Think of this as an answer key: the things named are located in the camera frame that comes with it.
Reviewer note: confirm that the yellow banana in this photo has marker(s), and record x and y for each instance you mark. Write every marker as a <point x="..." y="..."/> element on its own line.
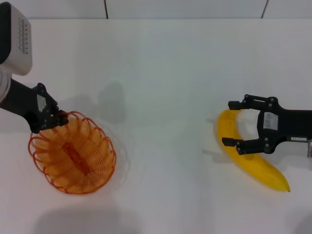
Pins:
<point x="258" y="168"/>

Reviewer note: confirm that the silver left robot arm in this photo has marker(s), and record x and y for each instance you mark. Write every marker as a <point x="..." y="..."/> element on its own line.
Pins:
<point x="3" y="84"/>

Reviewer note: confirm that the small silver right gripper connector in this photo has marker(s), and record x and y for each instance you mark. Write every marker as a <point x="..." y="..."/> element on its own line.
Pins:
<point x="309" y="148"/>

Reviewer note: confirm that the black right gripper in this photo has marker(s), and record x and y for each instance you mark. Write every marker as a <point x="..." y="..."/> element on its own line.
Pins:
<point x="290" y="122"/>

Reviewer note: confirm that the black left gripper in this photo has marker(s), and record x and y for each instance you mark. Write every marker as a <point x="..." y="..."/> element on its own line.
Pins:
<point x="22" y="100"/>

